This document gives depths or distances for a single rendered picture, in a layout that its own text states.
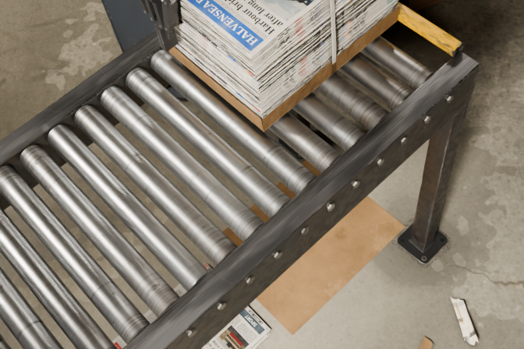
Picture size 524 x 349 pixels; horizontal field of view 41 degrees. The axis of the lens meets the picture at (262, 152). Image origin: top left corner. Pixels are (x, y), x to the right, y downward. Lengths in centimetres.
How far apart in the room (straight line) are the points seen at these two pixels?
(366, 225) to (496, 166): 44
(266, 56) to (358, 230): 103
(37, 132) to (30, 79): 122
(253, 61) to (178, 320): 44
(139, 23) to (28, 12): 75
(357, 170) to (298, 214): 14
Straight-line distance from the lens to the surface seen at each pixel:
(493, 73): 246
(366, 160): 129
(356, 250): 208
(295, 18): 118
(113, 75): 148
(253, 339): 199
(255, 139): 132
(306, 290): 203
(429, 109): 136
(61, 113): 145
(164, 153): 134
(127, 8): 219
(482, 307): 205
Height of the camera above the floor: 190
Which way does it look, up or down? 57 degrees down
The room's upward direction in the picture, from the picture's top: 11 degrees counter-clockwise
